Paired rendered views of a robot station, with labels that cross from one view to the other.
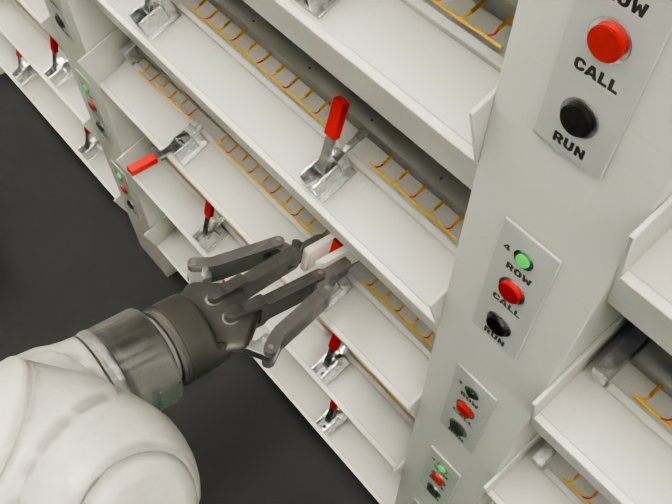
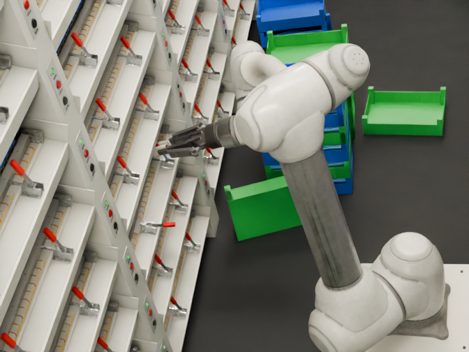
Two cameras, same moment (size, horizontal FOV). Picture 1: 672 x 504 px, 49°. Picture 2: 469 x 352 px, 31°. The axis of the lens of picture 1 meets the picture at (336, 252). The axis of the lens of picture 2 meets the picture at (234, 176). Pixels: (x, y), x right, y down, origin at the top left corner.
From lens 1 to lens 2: 237 cm
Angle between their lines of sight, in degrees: 70
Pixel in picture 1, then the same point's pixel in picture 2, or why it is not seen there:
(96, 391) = (234, 61)
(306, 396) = (192, 262)
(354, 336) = not seen: hidden behind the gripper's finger
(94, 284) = not seen: outside the picture
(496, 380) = (174, 72)
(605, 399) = not seen: hidden behind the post
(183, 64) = (142, 165)
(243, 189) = (152, 204)
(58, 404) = (241, 56)
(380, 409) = (183, 191)
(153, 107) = (142, 253)
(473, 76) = (139, 37)
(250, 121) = (148, 140)
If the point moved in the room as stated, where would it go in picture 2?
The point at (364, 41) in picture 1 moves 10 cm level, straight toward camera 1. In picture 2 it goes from (142, 53) to (171, 36)
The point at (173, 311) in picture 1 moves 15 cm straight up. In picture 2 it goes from (210, 127) to (199, 86)
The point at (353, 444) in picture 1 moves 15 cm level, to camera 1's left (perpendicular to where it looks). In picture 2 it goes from (196, 239) to (225, 260)
